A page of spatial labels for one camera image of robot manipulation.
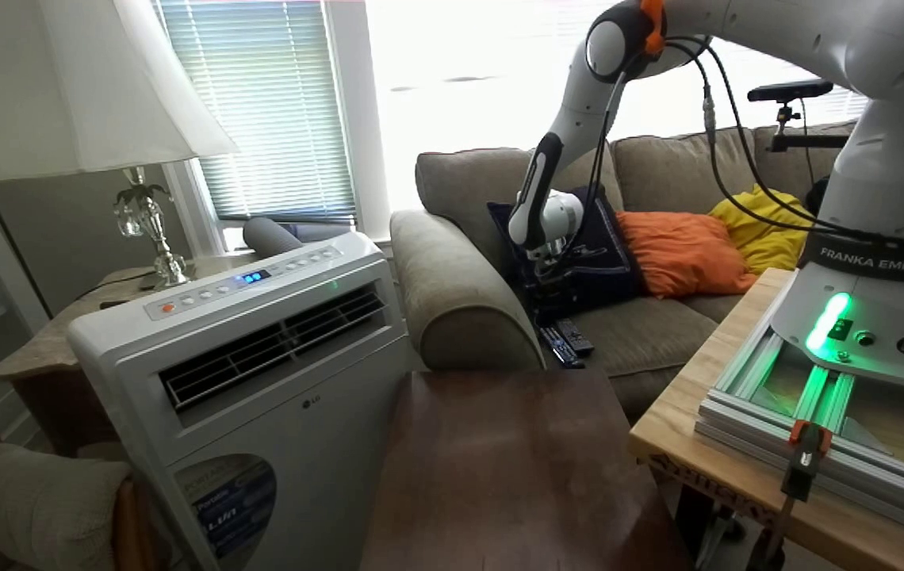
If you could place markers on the black remote control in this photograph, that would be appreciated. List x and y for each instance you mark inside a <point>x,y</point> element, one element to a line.
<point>561,348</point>

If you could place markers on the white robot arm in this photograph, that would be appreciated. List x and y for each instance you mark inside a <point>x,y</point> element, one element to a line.
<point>845,308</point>

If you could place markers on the beige fabric sofa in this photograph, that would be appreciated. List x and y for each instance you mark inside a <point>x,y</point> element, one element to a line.
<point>451,266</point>

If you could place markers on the navy blue pillow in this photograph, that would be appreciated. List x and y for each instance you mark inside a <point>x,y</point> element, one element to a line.
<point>594,271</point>

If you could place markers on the dark wooden side table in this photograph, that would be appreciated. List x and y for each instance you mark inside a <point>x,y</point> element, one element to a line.
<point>515,469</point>

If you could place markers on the orange pillow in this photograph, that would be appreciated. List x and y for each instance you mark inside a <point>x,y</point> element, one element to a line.
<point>686,256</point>

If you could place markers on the white portable air conditioner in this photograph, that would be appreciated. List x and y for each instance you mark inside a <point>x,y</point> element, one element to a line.
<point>255,404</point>

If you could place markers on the light wooden robot table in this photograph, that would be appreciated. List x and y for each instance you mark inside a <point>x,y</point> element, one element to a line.
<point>663,437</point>

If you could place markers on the white window blinds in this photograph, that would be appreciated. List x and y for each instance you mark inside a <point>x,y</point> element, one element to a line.
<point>266,70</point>

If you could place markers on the yellow pillow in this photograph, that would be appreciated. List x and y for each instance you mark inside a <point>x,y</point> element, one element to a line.
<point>766,225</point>

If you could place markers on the wooden lamp end table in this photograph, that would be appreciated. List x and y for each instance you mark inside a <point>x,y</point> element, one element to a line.
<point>57,338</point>

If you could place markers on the white shade table lamp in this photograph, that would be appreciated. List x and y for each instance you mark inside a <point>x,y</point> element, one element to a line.
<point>96,87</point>

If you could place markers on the beige armchair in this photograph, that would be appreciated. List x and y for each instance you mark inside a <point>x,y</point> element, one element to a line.
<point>57,513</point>

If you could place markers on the black camera on tripod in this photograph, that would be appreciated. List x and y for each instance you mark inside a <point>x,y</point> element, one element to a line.
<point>789,95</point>

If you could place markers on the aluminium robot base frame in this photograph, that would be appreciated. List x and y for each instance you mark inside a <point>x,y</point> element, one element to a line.
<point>818,428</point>

